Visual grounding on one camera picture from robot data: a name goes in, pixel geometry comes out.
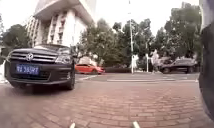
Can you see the dark green hedge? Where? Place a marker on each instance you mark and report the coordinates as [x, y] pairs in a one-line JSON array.
[[117, 70]]

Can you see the red car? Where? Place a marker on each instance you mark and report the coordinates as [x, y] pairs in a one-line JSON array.
[[88, 69]]

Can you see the row of trees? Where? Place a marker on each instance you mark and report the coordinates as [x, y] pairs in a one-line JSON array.
[[111, 43]]

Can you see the grey asphalt road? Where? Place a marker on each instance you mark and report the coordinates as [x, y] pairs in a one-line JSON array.
[[128, 76]]

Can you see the tall white pole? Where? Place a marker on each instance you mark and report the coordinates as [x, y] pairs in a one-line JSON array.
[[131, 40]]

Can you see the short white pole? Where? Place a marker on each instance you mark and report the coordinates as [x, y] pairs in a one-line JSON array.
[[147, 63]]

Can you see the red brick pavement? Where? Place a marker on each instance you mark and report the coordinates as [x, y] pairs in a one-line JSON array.
[[121, 103]]

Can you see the white tall building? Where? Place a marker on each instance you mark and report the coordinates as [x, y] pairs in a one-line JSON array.
[[61, 23]]

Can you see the black car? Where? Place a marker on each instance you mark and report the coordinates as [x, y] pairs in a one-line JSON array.
[[41, 65]]

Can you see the robot's own part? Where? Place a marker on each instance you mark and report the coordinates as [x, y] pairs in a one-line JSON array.
[[136, 125], [72, 125]]

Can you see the dark car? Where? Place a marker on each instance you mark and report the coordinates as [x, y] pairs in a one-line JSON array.
[[180, 65]]

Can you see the person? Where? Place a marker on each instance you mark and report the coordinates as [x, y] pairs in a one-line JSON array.
[[210, 66]]

